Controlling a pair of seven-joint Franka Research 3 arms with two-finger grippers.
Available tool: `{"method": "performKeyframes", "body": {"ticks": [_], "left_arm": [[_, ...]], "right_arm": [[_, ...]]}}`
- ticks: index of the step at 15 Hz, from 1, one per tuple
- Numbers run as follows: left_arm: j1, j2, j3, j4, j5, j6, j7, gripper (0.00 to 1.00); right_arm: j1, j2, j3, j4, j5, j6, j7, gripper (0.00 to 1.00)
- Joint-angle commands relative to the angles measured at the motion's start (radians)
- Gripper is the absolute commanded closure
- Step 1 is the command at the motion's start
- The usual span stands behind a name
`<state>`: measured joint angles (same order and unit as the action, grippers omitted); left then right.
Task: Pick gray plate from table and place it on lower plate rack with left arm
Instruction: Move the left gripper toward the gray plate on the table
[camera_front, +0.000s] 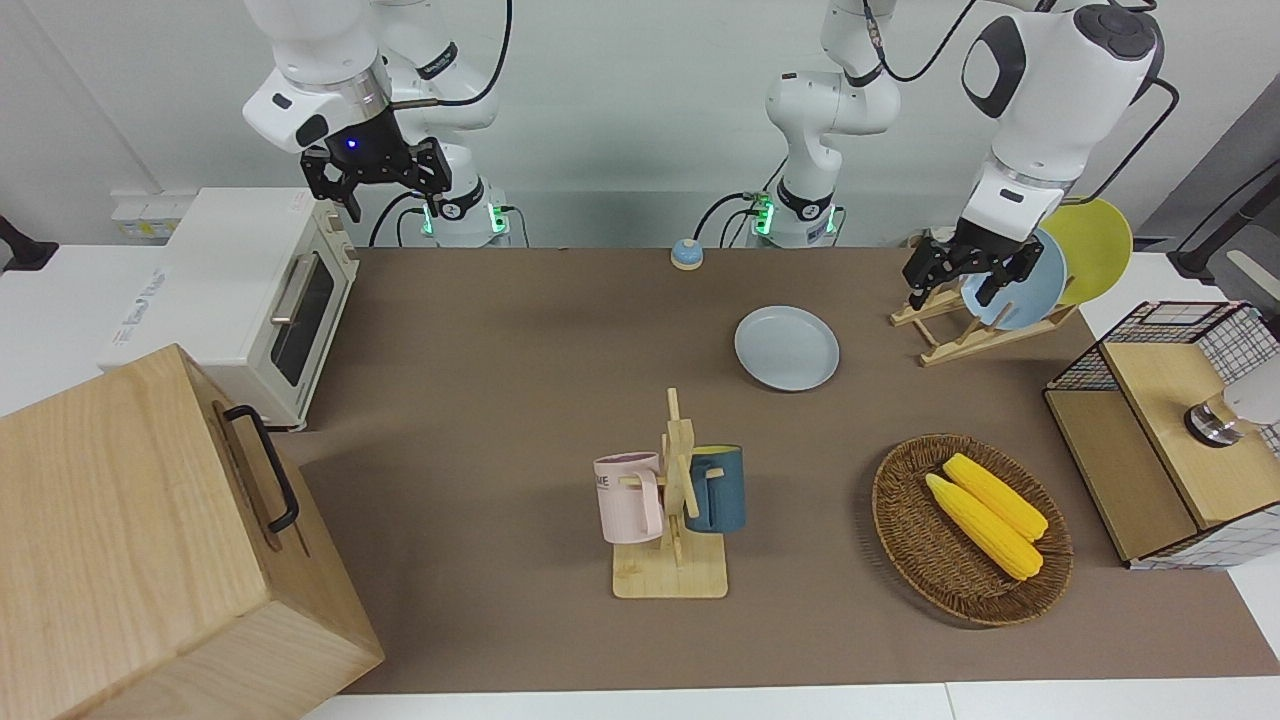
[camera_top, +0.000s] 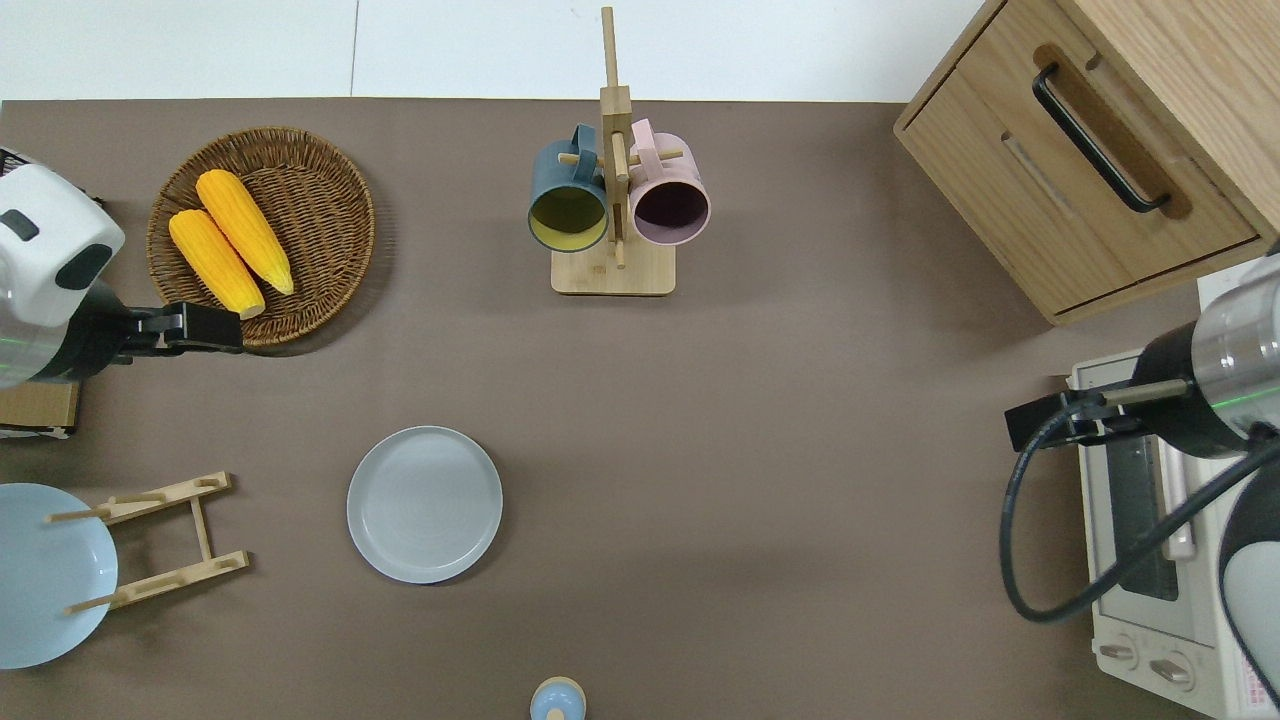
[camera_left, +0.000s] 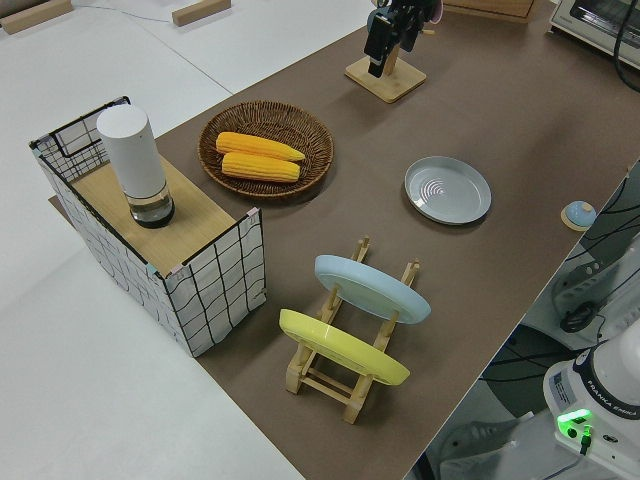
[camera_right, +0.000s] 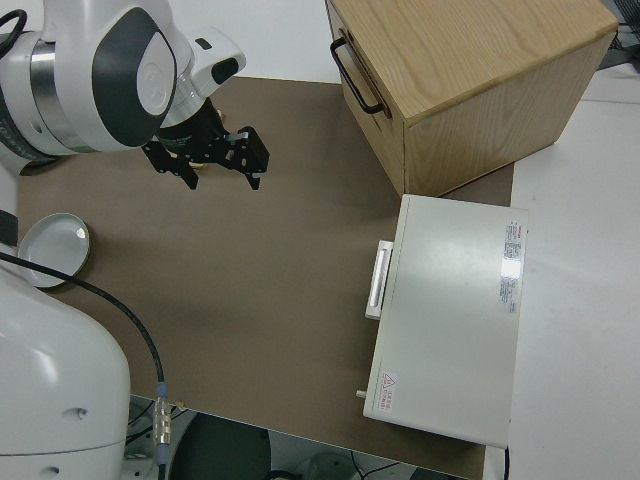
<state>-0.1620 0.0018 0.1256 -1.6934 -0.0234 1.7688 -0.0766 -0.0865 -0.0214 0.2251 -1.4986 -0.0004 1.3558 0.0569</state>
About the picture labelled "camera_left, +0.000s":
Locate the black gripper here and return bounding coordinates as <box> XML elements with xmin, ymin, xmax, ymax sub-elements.
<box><xmin>363</xmin><ymin>9</ymin><xmax>401</xmax><ymax>78</ymax></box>

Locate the gray plate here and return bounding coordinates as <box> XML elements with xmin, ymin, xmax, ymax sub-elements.
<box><xmin>403</xmin><ymin>155</ymin><xmax>493</xmax><ymax>227</ymax></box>

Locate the light blue plate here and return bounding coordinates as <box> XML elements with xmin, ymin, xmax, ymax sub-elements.
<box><xmin>314</xmin><ymin>254</ymin><xmax>432</xmax><ymax>325</ymax></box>

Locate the yellow plate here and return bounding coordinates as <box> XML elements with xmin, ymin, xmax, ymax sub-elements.
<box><xmin>278</xmin><ymin>308</ymin><xmax>412</xmax><ymax>387</ymax></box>

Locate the wooden plate rack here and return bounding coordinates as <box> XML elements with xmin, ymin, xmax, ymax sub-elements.
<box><xmin>284</xmin><ymin>234</ymin><xmax>422</xmax><ymax>424</ymax></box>

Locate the wooden mug tree stand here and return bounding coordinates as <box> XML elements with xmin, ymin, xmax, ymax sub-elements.
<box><xmin>344</xmin><ymin>29</ymin><xmax>436</xmax><ymax>104</ymax></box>

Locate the dark blue mug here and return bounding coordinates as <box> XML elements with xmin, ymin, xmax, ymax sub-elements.
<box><xmin>387</xmin><ymin>0</ymin><xmax>427</xmax><ymax>54</ymax></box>

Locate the round wicker basket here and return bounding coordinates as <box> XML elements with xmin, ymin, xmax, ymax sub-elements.
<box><xmin>198</xmin><ymin>101</ymin><xmax>335</xmax><ymax>197</ymax></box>

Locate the brown table mat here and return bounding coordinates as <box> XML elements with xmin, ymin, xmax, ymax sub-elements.
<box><xmin>47</xmin><ymin>0</ymin><xmax>640</xmax><ymax>480</ymax></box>

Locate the yellow corn cob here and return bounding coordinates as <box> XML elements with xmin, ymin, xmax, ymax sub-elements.
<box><xmin>215</xmin><ymin>131</ymin><xmax>306</xmax><ymax>163</ymax></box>
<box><xmin>220</xmin><ymin>152</ymin><xmax>302</xmax><ymax>183</ymax></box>

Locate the small wooden block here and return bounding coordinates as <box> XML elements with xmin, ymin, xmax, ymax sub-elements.
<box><xmin>0</xmin><ymin>8</ymin><xmax>44</xmax><ymax>35</ymax></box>
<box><xmin>171</xmin><ymin>0</ymin><xmax>233</xmax><ymax>26</ymax></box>

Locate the white toaster oven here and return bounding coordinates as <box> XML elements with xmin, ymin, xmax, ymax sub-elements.
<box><xmin>547</xmin><ymin>0</ymin><xmax>640</xmax><ymax>61</ymax></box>

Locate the blue desk bell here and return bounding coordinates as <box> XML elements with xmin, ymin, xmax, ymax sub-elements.
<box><xmin>559</xmin><ymin>199</ymin><xmax>596</xmax><ymax>232</ymax></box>

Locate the white cylindrical bottle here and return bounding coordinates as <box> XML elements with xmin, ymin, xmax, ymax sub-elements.
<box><xmin>96</xmin><ymin>105</ymin><xmax>176</xmax><ymax>230</ymax></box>

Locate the black cable over toaster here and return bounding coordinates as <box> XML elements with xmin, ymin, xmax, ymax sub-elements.
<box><xmin>612</xmin><ymin>0</ymin><xmax>640</xmax><ymax>94</ymax></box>

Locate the wire shelf with grid fabric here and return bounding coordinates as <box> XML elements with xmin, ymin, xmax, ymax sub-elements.
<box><xmin>28</xmin><ymin>95</ymin><xmax>266</xmax><ymax>359</ymax></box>

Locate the black arm base cable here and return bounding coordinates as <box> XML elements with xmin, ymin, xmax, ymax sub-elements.
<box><xmin>559</xmin><ymin>189</ymin><xmax>640</xmax><ymax>334</ymax></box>

